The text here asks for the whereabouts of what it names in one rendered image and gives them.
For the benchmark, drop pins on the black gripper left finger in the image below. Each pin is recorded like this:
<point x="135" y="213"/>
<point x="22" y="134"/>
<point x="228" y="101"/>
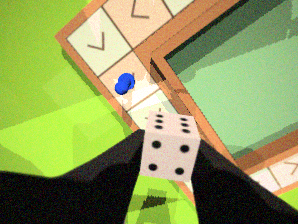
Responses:
<point x="98" y="191"/>

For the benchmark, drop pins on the blue pawn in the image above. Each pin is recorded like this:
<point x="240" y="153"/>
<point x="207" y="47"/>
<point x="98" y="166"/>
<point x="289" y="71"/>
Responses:
<point x="125" y="82"/>

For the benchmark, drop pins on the white die with black pips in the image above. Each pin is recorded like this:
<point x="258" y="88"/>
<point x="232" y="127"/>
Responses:
<point x="170" y="146"/>

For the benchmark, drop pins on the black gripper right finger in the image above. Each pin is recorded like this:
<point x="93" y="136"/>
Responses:
<point x="224" y="194"/>

